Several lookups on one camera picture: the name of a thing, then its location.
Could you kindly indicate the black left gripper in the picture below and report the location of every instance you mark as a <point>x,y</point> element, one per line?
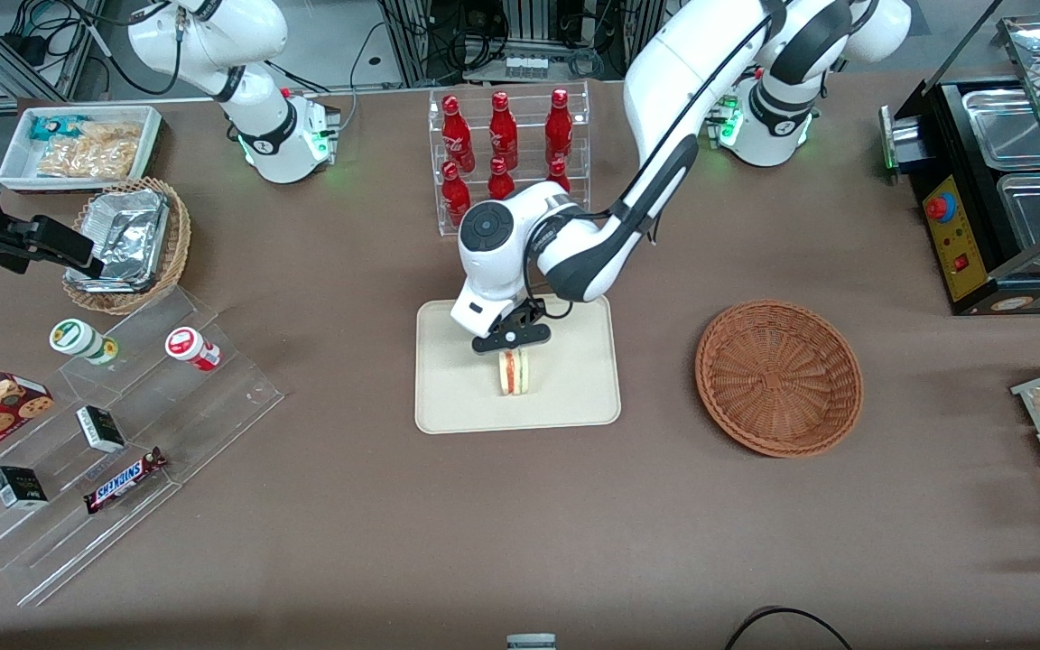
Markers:
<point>530,313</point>

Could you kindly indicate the triangular sandwich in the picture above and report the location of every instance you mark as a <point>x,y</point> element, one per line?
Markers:
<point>514,377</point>

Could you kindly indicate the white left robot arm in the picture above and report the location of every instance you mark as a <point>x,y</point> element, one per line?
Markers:
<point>664,81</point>

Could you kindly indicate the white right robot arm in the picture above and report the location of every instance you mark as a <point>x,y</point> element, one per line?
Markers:
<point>258,135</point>

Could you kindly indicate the beige plastic tray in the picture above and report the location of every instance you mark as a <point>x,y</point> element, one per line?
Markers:
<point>574,388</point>

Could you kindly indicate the oval brown wicker basket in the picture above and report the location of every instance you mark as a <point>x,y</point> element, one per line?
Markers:
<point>179,244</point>

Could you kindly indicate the round brown wicker basket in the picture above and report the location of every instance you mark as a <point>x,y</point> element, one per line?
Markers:
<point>777,379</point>

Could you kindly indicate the aluminium foil container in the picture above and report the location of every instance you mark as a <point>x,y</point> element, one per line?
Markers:
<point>127,239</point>

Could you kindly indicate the white rectangular bin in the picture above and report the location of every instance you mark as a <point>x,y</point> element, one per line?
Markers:
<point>14,171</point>

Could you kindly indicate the clear bag of chips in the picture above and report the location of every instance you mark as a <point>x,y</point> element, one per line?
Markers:
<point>96,153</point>

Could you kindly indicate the green lid cup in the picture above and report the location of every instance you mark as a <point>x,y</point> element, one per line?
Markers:
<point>78,338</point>

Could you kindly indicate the teal snack bag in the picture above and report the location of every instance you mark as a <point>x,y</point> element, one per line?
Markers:
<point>51,126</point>

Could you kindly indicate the clear acrylic bottle rack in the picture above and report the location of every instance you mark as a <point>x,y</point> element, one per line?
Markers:
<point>437,217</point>

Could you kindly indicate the red lid cup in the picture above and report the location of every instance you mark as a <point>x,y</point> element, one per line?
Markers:
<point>190,348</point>

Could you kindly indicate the red cola bottle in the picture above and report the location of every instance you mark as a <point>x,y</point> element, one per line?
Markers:
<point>559,128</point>
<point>455,194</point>
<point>559,173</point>
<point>457,135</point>
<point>499,179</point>
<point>503,131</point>

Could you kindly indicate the small black box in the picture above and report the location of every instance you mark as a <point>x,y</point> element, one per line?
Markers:
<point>100,429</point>
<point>19,487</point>

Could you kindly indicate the clear acrylic stepped shelf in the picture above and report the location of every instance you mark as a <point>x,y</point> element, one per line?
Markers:
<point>213,397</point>

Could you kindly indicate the snickers bar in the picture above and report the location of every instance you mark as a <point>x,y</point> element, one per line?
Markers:
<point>123,481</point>

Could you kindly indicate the white power strip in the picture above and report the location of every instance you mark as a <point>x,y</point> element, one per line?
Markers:
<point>525,67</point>

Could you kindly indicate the small grey device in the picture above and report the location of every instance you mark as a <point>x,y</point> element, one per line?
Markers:
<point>531,643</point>

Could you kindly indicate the black food warmer display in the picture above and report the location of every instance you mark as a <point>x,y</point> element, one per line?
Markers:
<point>958,244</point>

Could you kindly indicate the aluminium frame rail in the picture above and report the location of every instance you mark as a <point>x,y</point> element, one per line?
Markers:
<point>14,68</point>

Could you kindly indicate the aluminium frame rack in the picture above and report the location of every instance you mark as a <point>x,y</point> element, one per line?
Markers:
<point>412,36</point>

